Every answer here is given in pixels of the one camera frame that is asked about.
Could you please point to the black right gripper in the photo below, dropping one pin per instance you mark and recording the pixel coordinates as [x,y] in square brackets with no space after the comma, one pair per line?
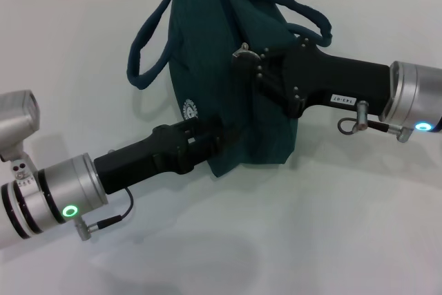
[328,74]

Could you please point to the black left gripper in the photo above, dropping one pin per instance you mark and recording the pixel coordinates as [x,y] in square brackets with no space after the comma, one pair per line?
[138,160]

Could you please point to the teal fabric lunch bag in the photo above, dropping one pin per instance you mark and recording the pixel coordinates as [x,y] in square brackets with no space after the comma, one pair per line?
[214,49]

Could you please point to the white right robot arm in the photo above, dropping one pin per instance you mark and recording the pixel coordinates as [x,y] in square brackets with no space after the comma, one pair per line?
[414,98]

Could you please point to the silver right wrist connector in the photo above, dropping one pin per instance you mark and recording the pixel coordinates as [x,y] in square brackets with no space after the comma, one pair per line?
[366,122]

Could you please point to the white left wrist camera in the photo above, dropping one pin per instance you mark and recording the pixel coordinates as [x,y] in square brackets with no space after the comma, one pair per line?
[17,125]

